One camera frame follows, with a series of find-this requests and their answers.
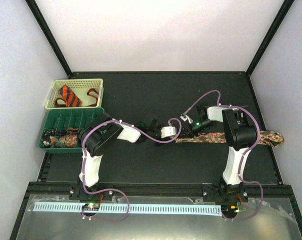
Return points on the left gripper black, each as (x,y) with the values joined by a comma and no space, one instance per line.
(166,139)

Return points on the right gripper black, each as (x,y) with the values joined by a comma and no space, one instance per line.
(192,132)

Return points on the floral patterned tie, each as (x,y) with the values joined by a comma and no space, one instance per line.
(267,138)

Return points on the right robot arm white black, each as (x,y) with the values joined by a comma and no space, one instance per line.
(241,132)

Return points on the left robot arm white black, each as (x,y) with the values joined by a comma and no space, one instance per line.
(100,135)

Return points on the brown patterned rolled tie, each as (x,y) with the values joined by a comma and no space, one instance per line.
(71,137)

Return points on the orange navy striped tie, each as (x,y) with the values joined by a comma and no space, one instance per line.
(69,99)

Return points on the green divided organizer tray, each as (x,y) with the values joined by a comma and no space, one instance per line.
(63,119)

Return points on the cream perforated basket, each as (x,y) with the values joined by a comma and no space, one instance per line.
(79,87)

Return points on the dark floral rolled tie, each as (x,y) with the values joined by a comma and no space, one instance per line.
(53,138)

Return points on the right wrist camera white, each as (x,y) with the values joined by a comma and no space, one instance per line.
(186,118)

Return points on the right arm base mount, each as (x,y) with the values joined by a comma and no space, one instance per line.
(216,193)

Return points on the white slotted cable duct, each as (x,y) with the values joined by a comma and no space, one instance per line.
(133,208)

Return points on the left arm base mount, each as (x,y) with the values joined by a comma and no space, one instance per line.
(78,193)

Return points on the black aluminium front rail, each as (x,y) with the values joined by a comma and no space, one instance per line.
(151,190)

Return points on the right black frame post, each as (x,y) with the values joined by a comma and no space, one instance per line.
(272,30)

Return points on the black frame post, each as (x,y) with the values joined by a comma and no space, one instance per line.
(40,19)
(272,30)

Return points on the left black frame post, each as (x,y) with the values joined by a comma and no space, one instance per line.
(40,19)

